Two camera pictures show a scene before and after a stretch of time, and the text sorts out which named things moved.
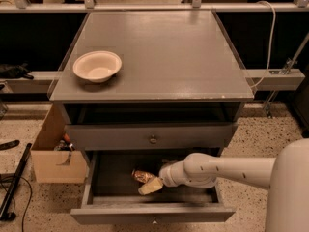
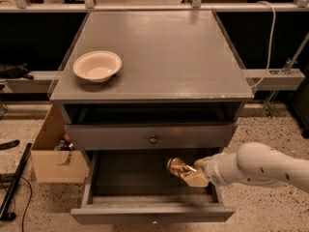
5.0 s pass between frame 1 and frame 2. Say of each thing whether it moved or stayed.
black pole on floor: stayed
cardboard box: stayed
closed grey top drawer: stayed
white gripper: moved
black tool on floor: stayed
